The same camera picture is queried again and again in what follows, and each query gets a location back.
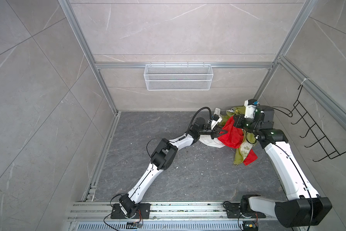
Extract red cloth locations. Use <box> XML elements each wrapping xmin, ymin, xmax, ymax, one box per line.
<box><xmin>217</xmin><ymin>116</ymin><xmax>259</xmax><ymax>167</ymax></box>

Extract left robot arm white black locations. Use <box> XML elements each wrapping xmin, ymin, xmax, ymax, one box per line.
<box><xmin>119</xmin><ymin>114</ymin><xmax>227</xmax><ymax>218</ymax></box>

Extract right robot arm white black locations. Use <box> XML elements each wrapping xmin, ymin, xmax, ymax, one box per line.
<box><xmin>233</xmin><ymin>105</ymin><xmax>333</xmax><ymax>228</ymax></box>

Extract white cloth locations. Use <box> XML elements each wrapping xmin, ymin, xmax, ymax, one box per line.
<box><xmin>199</xmin><ymin>108</ymin><xmax>225</xmax><ymax>148</ymax></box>

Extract green zippered jacket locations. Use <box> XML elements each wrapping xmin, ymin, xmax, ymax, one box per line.
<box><xmin>219</xmin><ymin>106</ymin><xmax>259</xmax><ymax>166</ymax></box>

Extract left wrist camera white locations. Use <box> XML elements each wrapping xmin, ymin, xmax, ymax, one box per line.
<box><xmin>210</xmin><ymin>114</ymin><xmax>223</xmax><ymax>130</ymax></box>

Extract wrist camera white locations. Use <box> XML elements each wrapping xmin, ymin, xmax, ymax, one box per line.
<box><xmin>244</xmin><ymin>99</ymin><xmax>258</xmax><ymax>119</ymax></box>
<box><xmin>210</xmin><ymin>114</ymin><xmax>223</xmax><ymax>130</ymax></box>

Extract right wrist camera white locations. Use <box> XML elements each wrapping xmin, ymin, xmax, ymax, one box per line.
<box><xmin>244</xmin><ymin>99</ymin><xmax>258</xmax><ymax>119</ymax></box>

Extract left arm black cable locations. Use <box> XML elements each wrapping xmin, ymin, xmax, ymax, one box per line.
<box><xmin>185</xmin><ymin>106</ymin><xmax>212</xmax><ymax>136</ymax></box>

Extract white wire mesh basket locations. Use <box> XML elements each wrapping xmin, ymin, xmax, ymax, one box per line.
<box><xmin>144</xmin><ymin>64</ymin><xmax>214</xmax><ymax>91</ymax></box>

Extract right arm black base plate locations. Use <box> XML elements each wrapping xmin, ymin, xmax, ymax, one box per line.
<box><xmin>222</xmin><ymin>201</ymin><xmax>266</xmax><ymax>219</ymax></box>

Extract black wire hook rack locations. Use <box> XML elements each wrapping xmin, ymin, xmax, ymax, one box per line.
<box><xmin>291</xmin><ymin>85</ymin><xmax>346</xmax><ymax>163</ymax></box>

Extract aluminium frame profiles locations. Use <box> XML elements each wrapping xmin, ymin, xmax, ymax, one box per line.
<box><xmin>67</xmin><ymin>1</ymin><xmax>346</xmax><ymax>216</ymax></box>

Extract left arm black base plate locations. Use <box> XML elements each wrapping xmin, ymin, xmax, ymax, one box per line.
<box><xmin>110</xmin><ymin>203</ymin><xmax>151</xmax><ymax>219</ymax></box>

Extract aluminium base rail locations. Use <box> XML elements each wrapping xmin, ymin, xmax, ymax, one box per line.
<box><xmin>66</xmin><ymin>201</ymin><xmax>286</xmax><ymax>231</ymax></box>

